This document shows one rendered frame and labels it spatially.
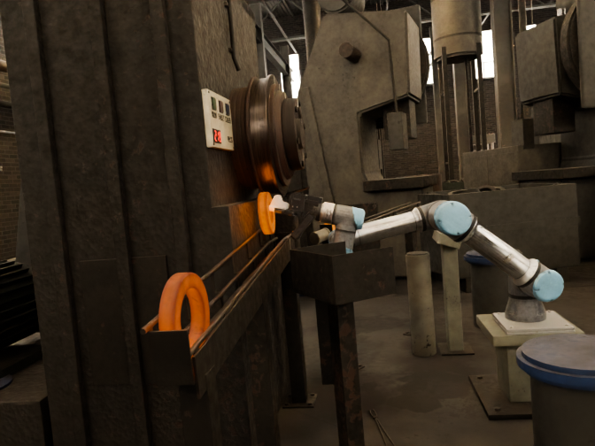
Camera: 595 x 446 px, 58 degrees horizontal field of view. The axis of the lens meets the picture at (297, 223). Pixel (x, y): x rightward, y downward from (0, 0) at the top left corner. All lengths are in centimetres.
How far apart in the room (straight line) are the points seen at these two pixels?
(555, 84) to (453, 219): 356
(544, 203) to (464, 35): 683
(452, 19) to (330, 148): 646
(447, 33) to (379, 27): 611
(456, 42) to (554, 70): 559
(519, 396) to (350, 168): 297
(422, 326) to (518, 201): 178
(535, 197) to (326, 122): 185
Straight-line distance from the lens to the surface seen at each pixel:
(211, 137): 173
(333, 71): 492
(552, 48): 544
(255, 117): 196
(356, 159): 479
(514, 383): 229
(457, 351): 291
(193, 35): 178
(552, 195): 445
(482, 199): 419
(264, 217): 189
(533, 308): 226
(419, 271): 275
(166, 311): 105
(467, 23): 1097
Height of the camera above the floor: 93
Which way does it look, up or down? 4 degrees down
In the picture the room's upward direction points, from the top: 5 degrees counter-clockwise
